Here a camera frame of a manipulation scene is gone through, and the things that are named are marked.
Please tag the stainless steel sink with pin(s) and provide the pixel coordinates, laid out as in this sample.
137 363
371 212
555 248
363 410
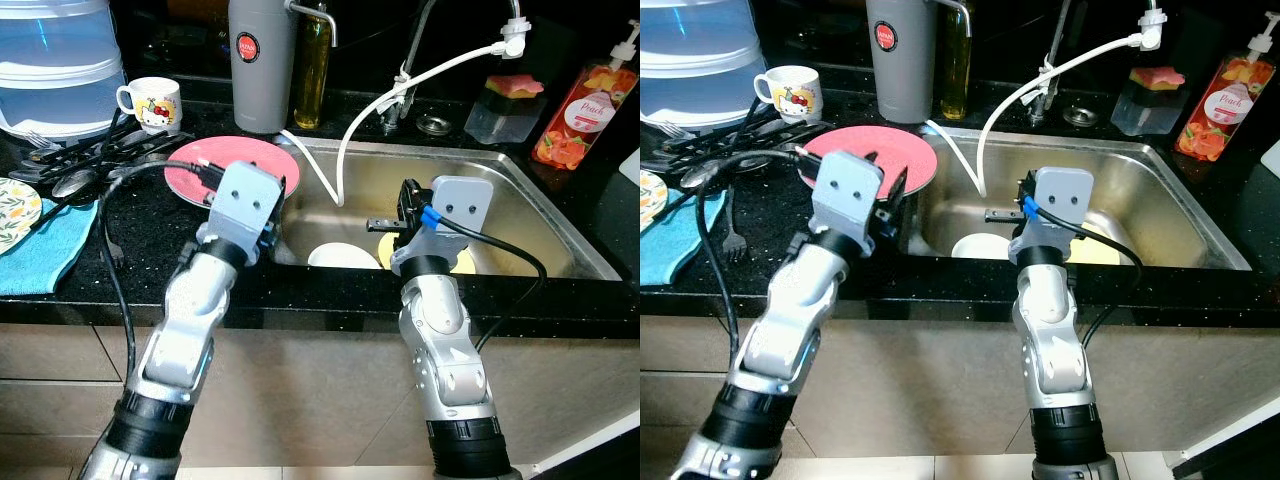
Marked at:
1170 190
540 200

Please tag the yellow plate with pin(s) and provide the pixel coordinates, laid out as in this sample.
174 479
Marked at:
1095 250
388 252

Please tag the white cutting board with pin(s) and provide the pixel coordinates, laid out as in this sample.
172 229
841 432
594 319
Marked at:
1275 158

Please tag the pink plate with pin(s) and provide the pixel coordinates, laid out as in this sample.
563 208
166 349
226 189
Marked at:
910 160
250 150

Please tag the floral print plate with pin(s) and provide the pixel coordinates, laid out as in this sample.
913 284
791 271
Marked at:
652 200
15 215

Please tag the chrome faucet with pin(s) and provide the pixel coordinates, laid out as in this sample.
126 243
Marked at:
400 100
1045 90

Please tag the grey water filter canister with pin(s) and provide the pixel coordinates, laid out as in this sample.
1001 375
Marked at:
262 80
900 70

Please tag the white cartoon cat mug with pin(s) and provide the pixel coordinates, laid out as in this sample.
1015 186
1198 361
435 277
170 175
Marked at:
155 105
795 95

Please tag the beige drawer front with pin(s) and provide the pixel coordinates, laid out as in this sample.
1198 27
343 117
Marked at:
665 445
50 410
40 450
690 345
50 350
680 400

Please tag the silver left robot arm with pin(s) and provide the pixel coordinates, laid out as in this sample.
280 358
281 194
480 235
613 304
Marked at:
790 330
180 340

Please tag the peach soap pump bottle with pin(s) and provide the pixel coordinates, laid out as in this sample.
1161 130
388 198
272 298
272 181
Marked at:
1230 100
585 110

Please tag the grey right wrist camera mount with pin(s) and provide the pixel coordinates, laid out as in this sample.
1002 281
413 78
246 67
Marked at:
1065 195
465 200

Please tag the beige cabinet door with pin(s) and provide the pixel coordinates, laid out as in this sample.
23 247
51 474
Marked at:
900 390
570 390
1190 380
300 400

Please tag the blue cloth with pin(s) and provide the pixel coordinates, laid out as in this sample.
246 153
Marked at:
50 255
675 245

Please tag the clear sponge holder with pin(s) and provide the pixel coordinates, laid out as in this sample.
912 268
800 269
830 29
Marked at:
1145 112
500 122

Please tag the white tap adapter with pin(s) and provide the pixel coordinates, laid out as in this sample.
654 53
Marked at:
515 35
1155 28

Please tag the yellow oil bottle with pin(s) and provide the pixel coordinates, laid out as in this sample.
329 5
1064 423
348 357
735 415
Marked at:
313 80
953 70

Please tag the metal fork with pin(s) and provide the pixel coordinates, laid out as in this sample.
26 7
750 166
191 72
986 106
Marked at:
115 250
737 245

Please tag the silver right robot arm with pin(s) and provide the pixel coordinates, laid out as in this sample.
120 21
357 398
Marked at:
450 350
1055 340

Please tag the pink yellow sponge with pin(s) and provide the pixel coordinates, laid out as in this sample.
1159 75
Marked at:
515 86
1158 77

